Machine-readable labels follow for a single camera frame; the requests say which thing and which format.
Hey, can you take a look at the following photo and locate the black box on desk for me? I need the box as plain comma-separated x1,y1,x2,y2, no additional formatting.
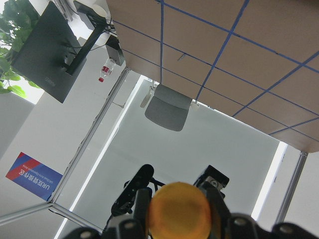
106,35,125,66

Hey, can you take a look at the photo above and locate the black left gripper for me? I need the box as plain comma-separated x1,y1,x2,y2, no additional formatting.
111,164,229,217

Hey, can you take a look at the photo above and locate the green potted plant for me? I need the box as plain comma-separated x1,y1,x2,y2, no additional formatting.
0,0,40,98

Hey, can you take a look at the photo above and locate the plastic water bottle red cap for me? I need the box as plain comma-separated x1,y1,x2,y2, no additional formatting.
98,58,116,82

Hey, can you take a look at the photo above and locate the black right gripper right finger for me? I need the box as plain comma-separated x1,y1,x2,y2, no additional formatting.
200,186,230,234

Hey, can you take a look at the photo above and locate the blue red sign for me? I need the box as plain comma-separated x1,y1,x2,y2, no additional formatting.
5,152,62,201

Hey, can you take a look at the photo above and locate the black computer monitor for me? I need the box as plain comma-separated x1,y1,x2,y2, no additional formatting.
12,2,106,103

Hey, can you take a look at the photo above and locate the grey office chair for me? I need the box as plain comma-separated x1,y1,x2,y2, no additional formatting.
140,84,192,131

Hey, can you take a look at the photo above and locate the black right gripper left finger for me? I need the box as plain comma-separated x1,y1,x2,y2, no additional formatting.
133,188,152,236

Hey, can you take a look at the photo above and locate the yellow push button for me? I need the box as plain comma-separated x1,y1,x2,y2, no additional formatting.
148,182,211,239

